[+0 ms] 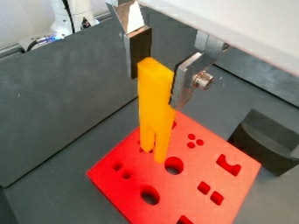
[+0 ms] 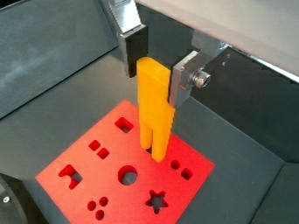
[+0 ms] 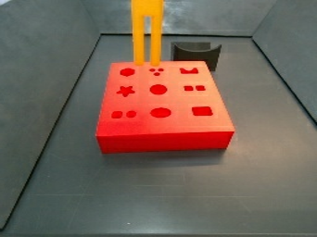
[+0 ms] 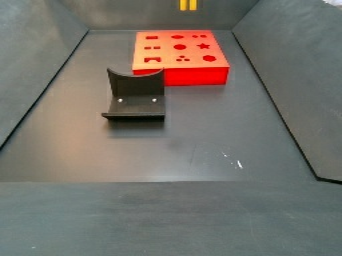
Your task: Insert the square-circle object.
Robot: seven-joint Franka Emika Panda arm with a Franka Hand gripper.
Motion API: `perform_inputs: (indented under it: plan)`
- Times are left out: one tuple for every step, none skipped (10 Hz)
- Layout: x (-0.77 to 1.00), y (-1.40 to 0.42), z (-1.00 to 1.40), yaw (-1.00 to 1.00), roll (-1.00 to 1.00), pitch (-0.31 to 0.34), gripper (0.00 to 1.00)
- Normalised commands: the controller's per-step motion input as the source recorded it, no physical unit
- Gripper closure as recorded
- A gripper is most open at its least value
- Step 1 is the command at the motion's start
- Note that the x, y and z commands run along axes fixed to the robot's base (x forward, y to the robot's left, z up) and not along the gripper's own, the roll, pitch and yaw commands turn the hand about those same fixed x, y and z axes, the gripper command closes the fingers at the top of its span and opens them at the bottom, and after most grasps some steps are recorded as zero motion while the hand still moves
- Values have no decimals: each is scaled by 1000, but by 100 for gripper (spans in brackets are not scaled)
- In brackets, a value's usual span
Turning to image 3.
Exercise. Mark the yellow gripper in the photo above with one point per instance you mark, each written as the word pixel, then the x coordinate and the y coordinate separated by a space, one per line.
pixel 146 8

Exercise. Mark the dark grey curved holder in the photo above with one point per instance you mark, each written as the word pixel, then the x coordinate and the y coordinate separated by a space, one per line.
pixel 197 51

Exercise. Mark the red shape-sorting block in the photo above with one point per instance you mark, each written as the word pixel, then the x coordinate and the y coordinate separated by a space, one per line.
pixel 162 108

